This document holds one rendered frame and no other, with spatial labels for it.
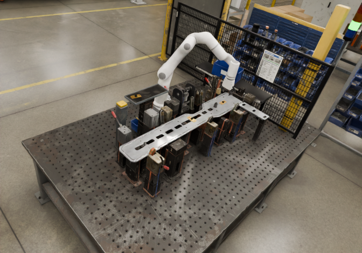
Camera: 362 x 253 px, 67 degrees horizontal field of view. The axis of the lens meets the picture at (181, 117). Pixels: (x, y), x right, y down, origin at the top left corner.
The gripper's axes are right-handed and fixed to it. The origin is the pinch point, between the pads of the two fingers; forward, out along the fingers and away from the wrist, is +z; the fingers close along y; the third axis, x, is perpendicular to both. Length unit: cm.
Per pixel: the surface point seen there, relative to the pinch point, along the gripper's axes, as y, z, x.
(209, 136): 20, 20, -43
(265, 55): 2, -27, 54
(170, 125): -4, 12, -68
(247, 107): 19.5, 11.7, 14.7
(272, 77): 18, -9, 54
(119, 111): -31, 2, -99
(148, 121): -14, 7, -83
